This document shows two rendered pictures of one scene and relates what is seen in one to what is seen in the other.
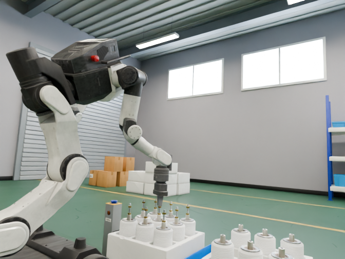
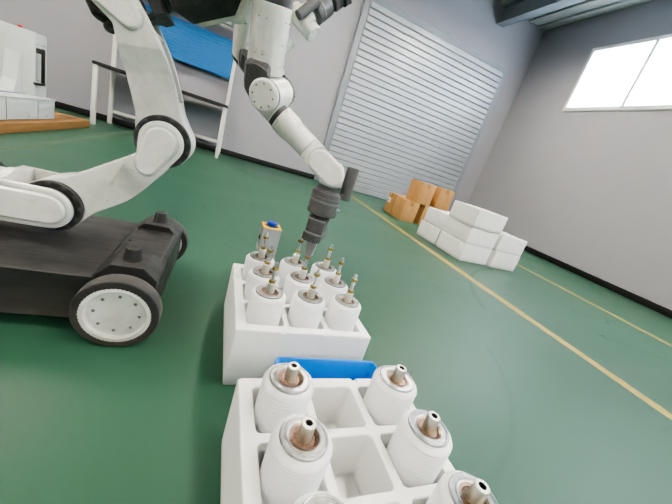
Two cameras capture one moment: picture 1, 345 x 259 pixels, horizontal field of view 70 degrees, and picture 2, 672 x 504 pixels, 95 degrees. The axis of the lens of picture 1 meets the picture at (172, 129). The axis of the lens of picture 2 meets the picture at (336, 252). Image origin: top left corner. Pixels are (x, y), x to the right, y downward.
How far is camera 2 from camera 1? 0.87 m
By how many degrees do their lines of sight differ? 40
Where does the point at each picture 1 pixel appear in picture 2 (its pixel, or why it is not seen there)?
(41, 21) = not seen: outside the picture
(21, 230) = (53, 202)
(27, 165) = not seen: hidden behind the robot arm
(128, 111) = (253, 41)
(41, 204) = (102, 179)
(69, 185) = (138, 163)
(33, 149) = (340, 149)
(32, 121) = (346, 112)
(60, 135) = (135, 75)
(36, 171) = not seen: hidden behind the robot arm
